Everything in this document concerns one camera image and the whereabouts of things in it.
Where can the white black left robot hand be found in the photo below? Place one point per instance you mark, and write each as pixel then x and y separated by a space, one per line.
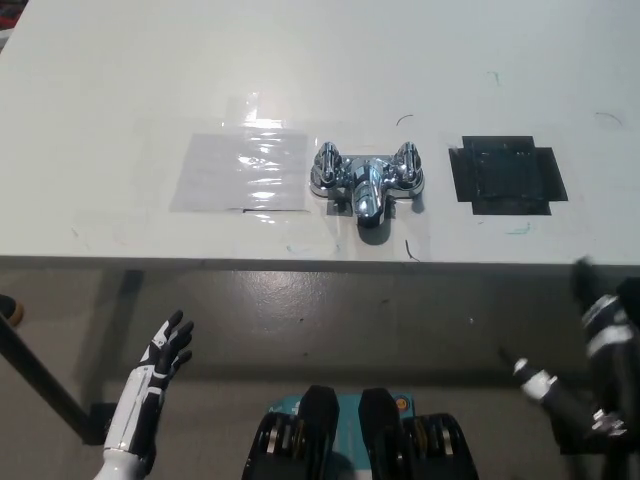
pixel 145 390

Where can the gray tape piece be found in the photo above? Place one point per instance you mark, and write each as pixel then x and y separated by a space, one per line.
pixel 336 207

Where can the black shoe tan sole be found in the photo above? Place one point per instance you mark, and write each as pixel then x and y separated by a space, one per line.
pixel 9 310

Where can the red background object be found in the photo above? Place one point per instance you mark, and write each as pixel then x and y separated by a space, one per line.
pixel 6 10

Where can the black table leg bar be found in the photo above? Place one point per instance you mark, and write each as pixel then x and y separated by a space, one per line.
pixel 45 380

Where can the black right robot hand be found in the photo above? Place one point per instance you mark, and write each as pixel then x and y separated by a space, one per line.
pixel 607 340

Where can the black teal robot body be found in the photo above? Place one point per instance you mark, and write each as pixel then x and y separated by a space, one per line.
pixel 320 430

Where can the black tape patch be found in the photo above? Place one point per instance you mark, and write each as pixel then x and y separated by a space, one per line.
pixel 505 175

